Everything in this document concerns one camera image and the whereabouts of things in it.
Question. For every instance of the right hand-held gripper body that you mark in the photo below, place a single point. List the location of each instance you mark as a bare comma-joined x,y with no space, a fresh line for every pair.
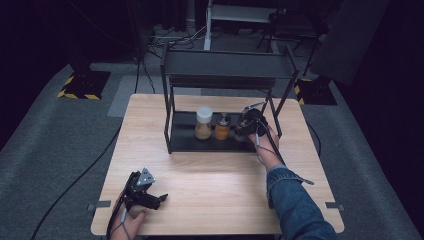
253,121

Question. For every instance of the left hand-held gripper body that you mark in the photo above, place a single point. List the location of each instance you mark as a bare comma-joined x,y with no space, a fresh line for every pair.
138,186

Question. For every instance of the dark spice jar grey lid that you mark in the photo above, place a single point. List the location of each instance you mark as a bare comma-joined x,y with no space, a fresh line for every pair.
240,130

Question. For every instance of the black metal two-tier rack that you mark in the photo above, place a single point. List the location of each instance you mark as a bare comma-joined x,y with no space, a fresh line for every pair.
226,66

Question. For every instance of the person's left hand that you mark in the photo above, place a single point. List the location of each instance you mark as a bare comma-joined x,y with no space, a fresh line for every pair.
131,223

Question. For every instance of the person's right hand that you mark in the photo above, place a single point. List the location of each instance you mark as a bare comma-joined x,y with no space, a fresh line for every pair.
268,146

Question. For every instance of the amber spice jar dark lid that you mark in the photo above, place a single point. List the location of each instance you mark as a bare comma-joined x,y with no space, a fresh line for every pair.
222,128

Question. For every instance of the white-lidded spice jar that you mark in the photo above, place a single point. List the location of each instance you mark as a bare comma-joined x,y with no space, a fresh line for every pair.
203,122

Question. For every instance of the black yellow-striped stand base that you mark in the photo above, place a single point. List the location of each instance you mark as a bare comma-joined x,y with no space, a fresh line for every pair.
315,91
85,85

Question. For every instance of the black tripod stand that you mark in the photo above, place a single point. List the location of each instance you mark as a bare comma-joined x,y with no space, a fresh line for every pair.
290,26

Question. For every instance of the white metal stand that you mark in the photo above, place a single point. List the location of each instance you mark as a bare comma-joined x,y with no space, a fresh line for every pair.
233,13

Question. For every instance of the dark grey panel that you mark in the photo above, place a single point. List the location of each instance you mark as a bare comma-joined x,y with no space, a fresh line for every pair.
350,36

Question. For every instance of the grey table bracket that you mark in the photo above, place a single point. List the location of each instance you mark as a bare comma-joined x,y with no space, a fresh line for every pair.
334,205
99,204

